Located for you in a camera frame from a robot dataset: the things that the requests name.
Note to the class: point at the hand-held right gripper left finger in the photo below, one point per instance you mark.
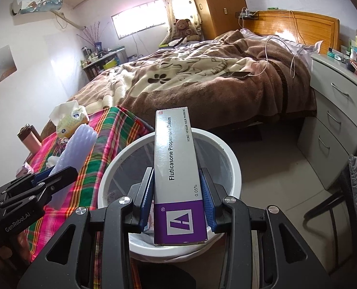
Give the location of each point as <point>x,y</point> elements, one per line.
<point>145,198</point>

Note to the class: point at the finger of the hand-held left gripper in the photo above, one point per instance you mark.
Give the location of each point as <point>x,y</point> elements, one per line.
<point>41,177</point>
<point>61,176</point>

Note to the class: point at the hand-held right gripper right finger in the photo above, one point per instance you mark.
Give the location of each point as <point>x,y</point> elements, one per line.
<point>207,204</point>

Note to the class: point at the lavender ridged plastic tray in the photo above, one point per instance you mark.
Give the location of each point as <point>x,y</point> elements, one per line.
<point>79,147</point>

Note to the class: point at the white and purple medicine box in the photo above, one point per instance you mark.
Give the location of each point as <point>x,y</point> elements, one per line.
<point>174,171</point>

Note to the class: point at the white round trash bin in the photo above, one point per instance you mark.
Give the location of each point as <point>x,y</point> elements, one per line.
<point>166,251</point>

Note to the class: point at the translucent white bin liner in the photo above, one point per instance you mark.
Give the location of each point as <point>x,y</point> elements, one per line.
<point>130,168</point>

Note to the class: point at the pink and brown mug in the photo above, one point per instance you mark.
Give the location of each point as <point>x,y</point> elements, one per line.
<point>31,140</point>

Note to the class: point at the yellow tissue pack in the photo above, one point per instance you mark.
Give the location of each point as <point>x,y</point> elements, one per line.
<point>71,120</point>

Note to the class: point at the plaid cloth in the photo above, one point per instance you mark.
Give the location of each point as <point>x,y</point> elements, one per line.
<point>112,120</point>

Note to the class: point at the black chair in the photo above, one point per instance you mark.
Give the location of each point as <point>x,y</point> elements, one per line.
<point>325,204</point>

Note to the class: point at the small shelf unit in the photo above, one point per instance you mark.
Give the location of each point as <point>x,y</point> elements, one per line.
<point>106,63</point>

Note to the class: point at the group of bottles and jars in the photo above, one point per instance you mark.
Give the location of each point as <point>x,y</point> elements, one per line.
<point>89,57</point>

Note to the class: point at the brown blanket bed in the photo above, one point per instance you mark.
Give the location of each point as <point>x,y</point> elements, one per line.
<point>196,81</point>

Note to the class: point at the vase with dry branches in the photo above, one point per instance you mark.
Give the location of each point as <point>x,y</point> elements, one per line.
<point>97,48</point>

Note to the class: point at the smartphone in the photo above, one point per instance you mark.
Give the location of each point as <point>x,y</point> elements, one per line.
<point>237,74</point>

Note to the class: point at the air conditioner pipe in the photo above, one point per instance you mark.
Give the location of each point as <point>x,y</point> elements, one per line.
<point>68,21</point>

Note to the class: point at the grey drawer dresser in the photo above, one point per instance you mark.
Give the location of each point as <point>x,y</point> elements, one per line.
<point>331,111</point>

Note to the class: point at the brown teddy bear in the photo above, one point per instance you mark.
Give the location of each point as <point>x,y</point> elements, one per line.
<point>184,28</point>

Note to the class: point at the window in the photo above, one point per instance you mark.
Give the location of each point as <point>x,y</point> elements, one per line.
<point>139,18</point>

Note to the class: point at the pale lavender bed sheet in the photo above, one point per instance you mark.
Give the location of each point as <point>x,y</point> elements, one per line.
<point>301,46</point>

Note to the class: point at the wooden wardrobe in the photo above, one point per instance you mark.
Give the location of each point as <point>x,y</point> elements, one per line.
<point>217,6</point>

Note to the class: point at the wooden bed headboard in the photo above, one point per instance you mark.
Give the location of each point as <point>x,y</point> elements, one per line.
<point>310,27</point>

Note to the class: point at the wall mirror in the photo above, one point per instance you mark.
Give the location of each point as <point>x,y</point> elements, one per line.
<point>0,64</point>

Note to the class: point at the covered wall air conditioner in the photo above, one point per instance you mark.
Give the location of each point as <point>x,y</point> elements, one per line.
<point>37,3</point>

